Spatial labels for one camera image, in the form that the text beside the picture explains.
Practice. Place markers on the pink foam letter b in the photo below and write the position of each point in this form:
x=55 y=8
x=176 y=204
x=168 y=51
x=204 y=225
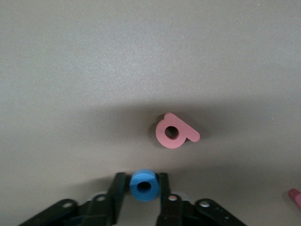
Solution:
x=164 y=140

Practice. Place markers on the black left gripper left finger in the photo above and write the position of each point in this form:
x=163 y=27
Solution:
x=113 y=204

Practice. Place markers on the blue foam letter o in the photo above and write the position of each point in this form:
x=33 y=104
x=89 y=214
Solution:
x=136 y=194

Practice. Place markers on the pink foam piece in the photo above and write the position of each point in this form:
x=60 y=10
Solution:
x=295 y=196

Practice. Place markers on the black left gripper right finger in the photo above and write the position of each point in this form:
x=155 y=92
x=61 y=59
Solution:
x=169 y=212

